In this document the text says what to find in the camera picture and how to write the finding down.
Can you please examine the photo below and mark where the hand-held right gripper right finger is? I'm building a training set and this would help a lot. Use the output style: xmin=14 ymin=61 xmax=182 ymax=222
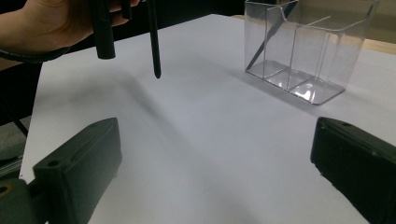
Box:
xmin=310 ymin=117 xmax=396 ymax=224

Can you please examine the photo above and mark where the white table mat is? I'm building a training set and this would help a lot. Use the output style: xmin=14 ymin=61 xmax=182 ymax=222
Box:
xmin=20 ymin=13 xmax=396 ymax=224

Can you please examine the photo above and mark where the left hand-held gripper cable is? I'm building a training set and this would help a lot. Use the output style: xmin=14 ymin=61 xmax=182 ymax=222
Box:
xmin=0 ymin=46 xmax=72 ymax=63

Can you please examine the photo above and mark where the clear plastic organizer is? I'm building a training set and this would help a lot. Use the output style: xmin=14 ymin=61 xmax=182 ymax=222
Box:
xmin=244 ymin=0 xmax=381 ymax=106

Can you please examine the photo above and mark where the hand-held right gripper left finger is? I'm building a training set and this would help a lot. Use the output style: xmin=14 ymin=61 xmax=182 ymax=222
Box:
xmin=32 ymin=117 xmax=123 ymax=224

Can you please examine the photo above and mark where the black makeup brush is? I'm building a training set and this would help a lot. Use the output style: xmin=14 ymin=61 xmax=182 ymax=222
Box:
xmin=146 ymin=0 xmax=163 ymax=79

